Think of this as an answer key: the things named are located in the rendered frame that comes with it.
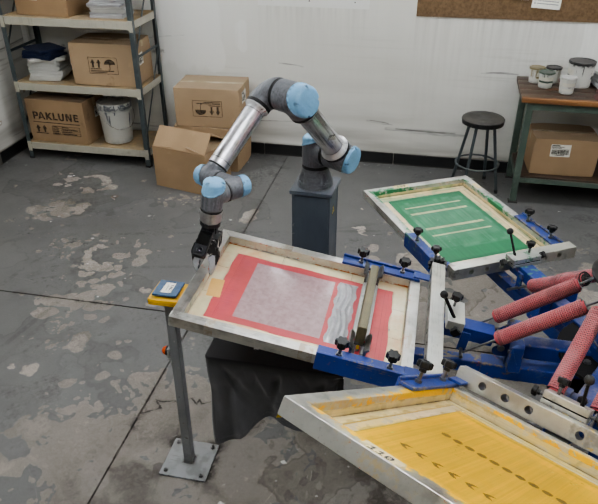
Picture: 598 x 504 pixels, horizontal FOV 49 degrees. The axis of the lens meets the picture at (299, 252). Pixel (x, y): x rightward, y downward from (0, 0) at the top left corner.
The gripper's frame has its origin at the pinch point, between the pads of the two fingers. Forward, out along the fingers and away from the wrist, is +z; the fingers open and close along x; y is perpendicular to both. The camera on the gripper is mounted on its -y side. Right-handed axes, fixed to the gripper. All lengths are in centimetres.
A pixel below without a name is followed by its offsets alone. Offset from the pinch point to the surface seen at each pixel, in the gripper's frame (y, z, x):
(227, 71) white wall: 380, 55, 103
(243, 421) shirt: -21, 45, -26
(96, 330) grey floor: 94, 131, 88
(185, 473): 4, 115, 0
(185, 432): 10, 97, 4
